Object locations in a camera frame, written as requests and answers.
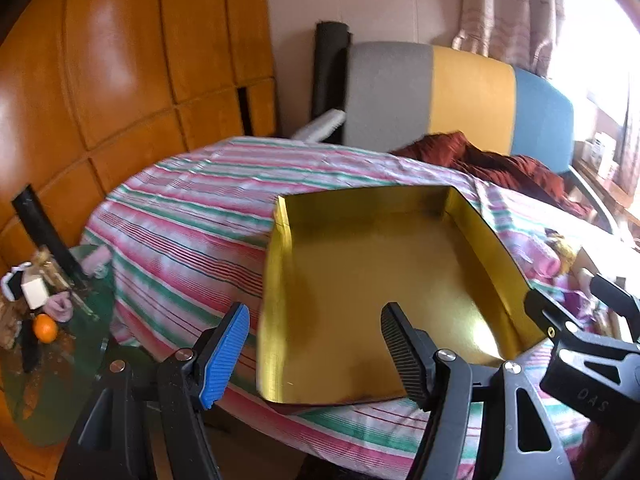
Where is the black pole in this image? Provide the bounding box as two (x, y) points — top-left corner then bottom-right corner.
(12, 186), (88, 291)

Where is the wooden desk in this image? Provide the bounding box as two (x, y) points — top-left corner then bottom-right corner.
(570, 157), (640, 213)

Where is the patterned beige curtain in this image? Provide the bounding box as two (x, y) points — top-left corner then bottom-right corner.
(452, 0), (568, 78)

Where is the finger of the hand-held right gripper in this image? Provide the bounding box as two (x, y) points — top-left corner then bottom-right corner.
(522, 287), (583, 346)
(587, 272), (640, 333)

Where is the red-brown jacket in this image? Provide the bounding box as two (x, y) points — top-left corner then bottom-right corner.
(390, 131), (596, 218)

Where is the grey yellow blue sofa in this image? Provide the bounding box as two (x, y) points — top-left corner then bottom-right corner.
(345, 41), (576, 173)

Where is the black rolled mat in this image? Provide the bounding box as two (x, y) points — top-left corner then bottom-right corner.
(311, 21), (353, 121)

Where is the gold cardboard tray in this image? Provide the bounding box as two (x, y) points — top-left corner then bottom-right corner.
(256, 185), (551, 407)

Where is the green glass side table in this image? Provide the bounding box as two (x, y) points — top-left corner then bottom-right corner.
(0, 245), (121, 448)

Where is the striped pink green blanket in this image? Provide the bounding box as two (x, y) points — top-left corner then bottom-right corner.
(80, 136), (640, 480)

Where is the orange tangerine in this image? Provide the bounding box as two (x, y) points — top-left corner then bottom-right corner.
(33, 314), (58, 344)

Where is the white padded rail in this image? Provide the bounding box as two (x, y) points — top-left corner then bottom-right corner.
(292, 110), (346, 143)

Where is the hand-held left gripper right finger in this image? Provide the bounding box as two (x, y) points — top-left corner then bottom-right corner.
(380, 301), (576, 480)

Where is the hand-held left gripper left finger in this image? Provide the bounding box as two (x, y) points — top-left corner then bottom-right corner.
(55, 302), (251, 480)

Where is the small white box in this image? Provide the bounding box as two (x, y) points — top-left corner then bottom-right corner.
(22, 277), (49, 311)

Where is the grey bed rail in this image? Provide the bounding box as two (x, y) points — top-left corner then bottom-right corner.
(562, 166), (617, 235)

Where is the orange wooden wardrobe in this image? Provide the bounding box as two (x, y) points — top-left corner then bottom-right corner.
(0, 0), (278, 281)

